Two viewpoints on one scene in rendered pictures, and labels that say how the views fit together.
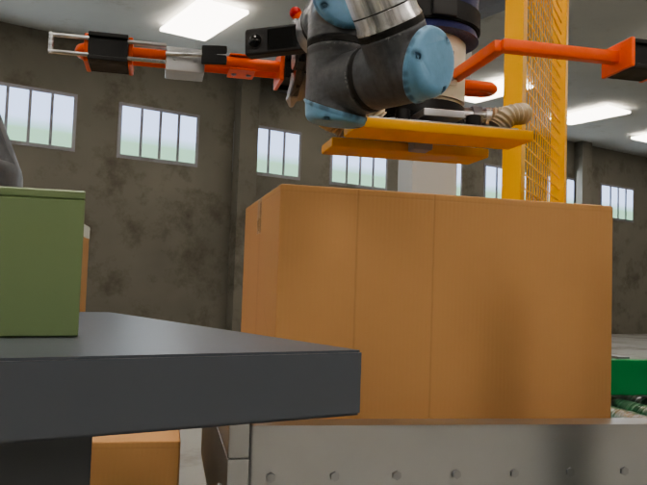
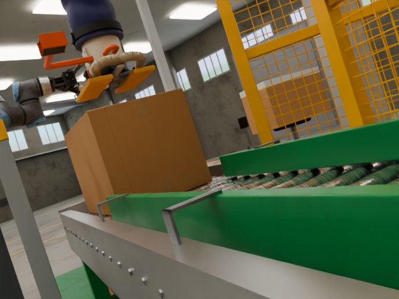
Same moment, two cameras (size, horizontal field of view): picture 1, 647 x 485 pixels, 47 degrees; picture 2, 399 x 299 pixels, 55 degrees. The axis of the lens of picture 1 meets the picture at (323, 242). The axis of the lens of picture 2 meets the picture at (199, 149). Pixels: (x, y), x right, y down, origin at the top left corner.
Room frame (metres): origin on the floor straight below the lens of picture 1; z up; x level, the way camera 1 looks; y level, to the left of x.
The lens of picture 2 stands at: (1.30, -1.93, 0.73)
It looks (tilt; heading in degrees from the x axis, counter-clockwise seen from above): 1 degrees down; 76
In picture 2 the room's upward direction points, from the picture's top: 18 degrees counter-clockwise
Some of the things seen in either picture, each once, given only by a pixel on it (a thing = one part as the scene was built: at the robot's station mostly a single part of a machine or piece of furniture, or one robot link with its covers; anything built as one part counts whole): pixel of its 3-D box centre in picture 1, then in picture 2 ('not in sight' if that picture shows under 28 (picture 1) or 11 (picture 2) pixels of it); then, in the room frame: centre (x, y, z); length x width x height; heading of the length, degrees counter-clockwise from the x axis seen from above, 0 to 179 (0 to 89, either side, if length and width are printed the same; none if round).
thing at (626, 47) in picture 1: (636, 60); (52, 44); (1.26, -0.53, 1.20); 0.09 x 0.08 x 0.05; 13
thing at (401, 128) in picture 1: (438, 126); (92, 86); (1.35, -0.21, 1.09); 0.34 x 0.10 x 0.05; 103
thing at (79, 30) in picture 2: (423, 26); (96, 34); (1.44, -0.19, 1.31); 0.23 x 0.23 x 0.04
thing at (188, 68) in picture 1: (184, 63); not in sight; (1.34, 0.27, 1.19); 0.07 x 0.07 x 0.04; 13
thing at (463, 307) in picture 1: (411, 310); (130, 156); (1.42, -0.17, 0.75); 0.60 x 0.40 x 0.40; 104
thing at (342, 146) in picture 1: (404, 144); (132, 77); (1.54, -0.16, 1.09); 0.34 x 0.10 x 0.05; 103
